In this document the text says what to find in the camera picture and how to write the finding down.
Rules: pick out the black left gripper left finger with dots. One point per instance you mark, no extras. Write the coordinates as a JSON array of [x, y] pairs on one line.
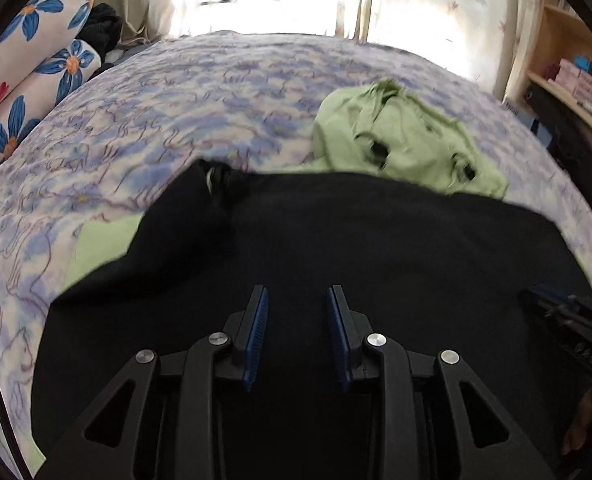
[[159, 417]]

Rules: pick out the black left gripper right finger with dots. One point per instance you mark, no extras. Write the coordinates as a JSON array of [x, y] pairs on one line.
[[414, 416]]

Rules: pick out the green and black jacket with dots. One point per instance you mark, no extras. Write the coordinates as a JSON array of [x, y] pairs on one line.
[[435, 272]]

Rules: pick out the black clothes pile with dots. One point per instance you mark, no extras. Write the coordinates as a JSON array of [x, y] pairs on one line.
[[102, 30]]

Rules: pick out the right hand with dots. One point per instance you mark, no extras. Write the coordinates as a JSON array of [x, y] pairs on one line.
[[576, 436]]

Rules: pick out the pink boxes on shelf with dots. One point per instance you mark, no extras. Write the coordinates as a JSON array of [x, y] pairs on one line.
[[574, 80]]

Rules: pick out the wooden bookshelf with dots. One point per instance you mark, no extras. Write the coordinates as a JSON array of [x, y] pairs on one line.
[[555, 54]]

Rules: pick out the blue cat print blanket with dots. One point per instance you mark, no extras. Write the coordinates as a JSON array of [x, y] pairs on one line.
[[109, 149]]

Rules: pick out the blue flower print pillow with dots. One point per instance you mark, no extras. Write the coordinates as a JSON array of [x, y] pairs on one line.
[[37, 32]]

